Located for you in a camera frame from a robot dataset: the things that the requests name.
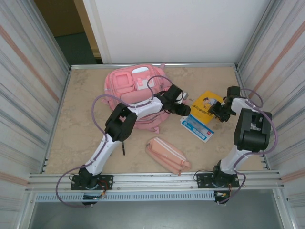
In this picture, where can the brown wooden panel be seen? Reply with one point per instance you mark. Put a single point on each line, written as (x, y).
(59, 16)

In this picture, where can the aluminium table side rail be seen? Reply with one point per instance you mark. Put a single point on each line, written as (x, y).
(240, 78)
(59, 102)

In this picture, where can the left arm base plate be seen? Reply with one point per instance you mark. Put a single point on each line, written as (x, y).
(109, 177)

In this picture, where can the pink backpack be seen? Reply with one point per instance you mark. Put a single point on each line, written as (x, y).
(124, 81)

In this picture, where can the blue white card package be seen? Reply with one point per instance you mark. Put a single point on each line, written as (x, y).
(197, 130)

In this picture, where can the yellow book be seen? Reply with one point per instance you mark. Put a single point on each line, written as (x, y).
(202, 105)

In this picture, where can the translucent corrugated enclosure panel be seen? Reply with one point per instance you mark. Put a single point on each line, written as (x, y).
(281, 71)
(23, 71)

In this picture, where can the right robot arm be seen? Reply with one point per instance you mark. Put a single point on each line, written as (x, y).
(252, 133)

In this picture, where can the short aluminium table rail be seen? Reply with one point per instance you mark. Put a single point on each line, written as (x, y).
(214, 65)

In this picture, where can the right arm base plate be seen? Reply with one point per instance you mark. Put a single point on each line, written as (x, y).
(202, 181)

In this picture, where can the black pen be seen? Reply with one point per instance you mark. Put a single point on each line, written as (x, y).
(123, 149)

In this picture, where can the white door frame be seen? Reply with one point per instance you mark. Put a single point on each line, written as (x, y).
(94, 23)

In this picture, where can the long aluminium mounting rail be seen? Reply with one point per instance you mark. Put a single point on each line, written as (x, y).
(155, 177)

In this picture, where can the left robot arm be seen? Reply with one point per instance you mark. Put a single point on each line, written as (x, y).
(147, 108)

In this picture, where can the pink pencil case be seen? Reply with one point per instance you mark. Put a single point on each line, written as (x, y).
(166, 155)

